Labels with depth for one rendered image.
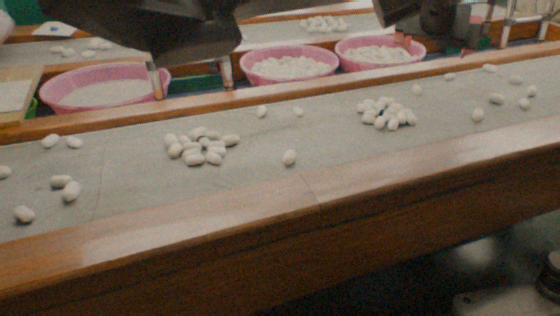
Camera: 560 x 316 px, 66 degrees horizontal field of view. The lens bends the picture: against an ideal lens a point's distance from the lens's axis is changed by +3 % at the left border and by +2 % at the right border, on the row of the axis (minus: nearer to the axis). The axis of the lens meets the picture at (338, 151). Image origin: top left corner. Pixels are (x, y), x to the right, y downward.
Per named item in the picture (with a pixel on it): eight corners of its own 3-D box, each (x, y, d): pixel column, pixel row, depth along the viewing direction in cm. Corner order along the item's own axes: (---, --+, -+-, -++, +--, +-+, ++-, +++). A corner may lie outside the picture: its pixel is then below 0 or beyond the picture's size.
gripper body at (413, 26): (464, 45, 68) (469, 16, 62) (402, 39, 71) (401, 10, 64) (471, 12, 70) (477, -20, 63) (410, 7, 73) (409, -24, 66)
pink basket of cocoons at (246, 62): (357, 93, 118) (358, 60, 113) (284, 122, 102) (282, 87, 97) (297, 68, 134) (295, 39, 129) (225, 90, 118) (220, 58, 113)
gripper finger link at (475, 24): (471, 73, 75) (478, 43, 67) (431, 68, 77) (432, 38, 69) (477, 41, 77) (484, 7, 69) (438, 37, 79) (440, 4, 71)
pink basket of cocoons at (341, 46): (439, 87, 123) (444, 56, 118) (358, 102, 113) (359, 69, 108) (393, 59, 143) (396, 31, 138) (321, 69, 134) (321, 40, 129)
